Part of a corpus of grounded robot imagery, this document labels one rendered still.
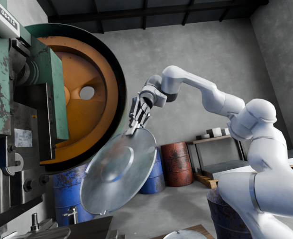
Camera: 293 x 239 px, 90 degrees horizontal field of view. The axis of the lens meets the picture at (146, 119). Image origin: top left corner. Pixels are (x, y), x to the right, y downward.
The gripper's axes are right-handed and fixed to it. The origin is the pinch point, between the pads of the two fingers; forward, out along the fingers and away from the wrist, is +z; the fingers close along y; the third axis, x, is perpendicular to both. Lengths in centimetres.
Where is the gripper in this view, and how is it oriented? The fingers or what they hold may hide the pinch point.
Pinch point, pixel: (132, 129)
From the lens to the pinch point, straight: 55.6
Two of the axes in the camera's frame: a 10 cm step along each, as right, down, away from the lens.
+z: -2.7, 6.7, -6.9
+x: 8.1, -2.4, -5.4
